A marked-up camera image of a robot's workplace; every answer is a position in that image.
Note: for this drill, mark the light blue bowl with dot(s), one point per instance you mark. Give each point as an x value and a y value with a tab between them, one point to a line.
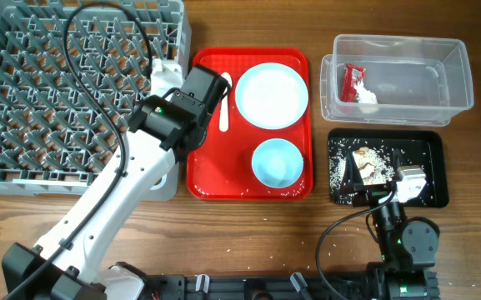
277	163

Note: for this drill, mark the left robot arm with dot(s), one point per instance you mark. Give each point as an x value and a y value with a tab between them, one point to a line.
64	263

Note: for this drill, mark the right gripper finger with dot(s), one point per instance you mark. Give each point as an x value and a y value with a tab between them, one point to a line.
352	181
397	162

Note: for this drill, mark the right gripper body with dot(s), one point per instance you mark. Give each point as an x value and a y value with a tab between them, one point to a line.
370	194

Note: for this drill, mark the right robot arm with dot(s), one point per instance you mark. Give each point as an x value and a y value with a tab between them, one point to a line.
408	244

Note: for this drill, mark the white napkin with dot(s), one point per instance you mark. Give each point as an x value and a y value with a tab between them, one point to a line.
366	99

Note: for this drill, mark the white plastic spoon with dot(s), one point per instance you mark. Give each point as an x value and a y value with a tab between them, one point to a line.
223	124

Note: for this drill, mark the black waste tray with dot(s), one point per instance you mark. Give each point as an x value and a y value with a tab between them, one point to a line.
422	148

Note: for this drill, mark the clear plastic bin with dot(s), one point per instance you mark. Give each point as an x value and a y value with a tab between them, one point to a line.
417	81

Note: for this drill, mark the grey dishwasher rack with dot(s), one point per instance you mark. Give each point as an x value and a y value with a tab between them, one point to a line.
70	74

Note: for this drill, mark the food scraps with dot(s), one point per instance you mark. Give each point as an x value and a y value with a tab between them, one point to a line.
373	164

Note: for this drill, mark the red ketchup packet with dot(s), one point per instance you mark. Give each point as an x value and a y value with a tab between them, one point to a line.
352	76

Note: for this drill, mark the large light blue plate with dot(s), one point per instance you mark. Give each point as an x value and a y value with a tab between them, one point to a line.
271	96

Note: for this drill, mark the red plastic tray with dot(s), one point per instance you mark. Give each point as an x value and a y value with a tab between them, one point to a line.
220	170

